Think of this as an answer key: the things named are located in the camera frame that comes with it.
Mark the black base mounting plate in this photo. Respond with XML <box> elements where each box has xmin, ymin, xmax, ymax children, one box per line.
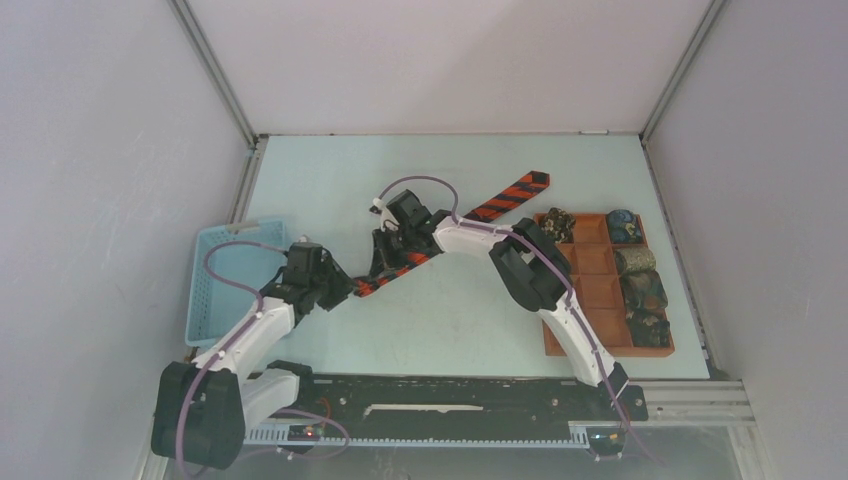
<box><xmin>264</xmin><ymin>374</ymin><xmax>649</xmax><ymax>443</ymax></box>

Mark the white slotted cable duct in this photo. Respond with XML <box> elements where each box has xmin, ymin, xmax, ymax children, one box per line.
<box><xmin>244</xmin><ymin>423</ymin><xmax>590</xmax><ymax>449</ymax></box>

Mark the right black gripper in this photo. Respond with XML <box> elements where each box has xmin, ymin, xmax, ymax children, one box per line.
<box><xmin>369</xmin><ymin>225</ymin><xmax>419</xmax><ymax>282</ymax></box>

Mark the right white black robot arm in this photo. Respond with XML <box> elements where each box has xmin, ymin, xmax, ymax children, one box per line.
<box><xmin>355</xmin><ymin>190</ymin><xmax>630</xmax><ymax>418</ymax></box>

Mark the dark green rolled tie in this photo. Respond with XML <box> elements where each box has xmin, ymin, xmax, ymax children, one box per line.
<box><xmin>620</xmin><ymin>270</ymin><xmax>669</xmax><ymax>311</ymax></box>

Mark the brown wooden divided tray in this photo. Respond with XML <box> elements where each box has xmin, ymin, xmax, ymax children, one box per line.
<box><xmin>557</xmin><ymin>212</ymin><xmax>675</xmax><ymax>358</ymax></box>

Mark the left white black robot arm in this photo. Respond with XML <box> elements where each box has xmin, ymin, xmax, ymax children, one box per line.
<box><xmin>150</xmin><ymin>242</ymin><xmax>355</xmax><ymax>470</ymax></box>

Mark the dark floral rolled tie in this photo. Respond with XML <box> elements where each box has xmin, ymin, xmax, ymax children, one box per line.
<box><xmin>626</xmin><ymin>310</ymin><xmax>671</xmax><ymax>348</ymax></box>

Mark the brown floral rolled tie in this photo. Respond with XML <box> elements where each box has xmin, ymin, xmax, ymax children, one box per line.
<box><xmin>539</xmin><ymin>207</ymin><xmax>577</xmax><ymax>243</ymax></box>

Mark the orange navy striped tie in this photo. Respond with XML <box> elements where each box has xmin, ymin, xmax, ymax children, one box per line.
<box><xmin>353</xmin><ymin>171</ymin><xmax>550</xmax><ymax>298</ymax></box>

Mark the blue patterned rolled tie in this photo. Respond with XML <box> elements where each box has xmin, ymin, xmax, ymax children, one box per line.
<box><xmin>605</xmin><ymin>209</ymin><xmax>645</xmax><ymax>245</ymax></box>

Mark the gold patterned rolled tie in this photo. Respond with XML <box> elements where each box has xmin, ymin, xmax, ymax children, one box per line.
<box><xmin>614</xmin><ymin>246</ymin><xmax>657</xmax><ymax>275</ymax></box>

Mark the light blue plastic basket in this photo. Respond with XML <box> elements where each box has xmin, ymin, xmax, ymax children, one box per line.
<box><xmin>184</xmin><ymin>217</ymin><xmax>290</xmax><ymax>348</ymax></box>

